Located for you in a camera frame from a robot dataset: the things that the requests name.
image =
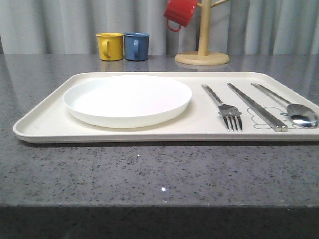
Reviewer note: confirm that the silver metal fork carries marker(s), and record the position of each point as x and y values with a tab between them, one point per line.
230	114

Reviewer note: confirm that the silver metal chopstick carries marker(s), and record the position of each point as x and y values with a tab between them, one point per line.
253	108
263	110

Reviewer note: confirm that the silver metal spoon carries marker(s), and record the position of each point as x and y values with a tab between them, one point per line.
299	114

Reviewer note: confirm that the white round plate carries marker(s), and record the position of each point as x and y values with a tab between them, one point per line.
128	101

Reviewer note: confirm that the cream rabbit print tray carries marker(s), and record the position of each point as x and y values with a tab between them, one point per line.
51	122

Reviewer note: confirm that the wooden mug tree stand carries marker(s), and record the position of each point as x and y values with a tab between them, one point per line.
203	56

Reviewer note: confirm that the blue enamel mug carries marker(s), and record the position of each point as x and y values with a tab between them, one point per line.
136	46

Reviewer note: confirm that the yellow enamel mug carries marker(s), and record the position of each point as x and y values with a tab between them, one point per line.
110	46

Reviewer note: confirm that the red enamel mug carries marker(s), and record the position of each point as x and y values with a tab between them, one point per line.
180	12

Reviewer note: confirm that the grey pleated curtain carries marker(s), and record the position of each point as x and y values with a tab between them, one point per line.
238	27

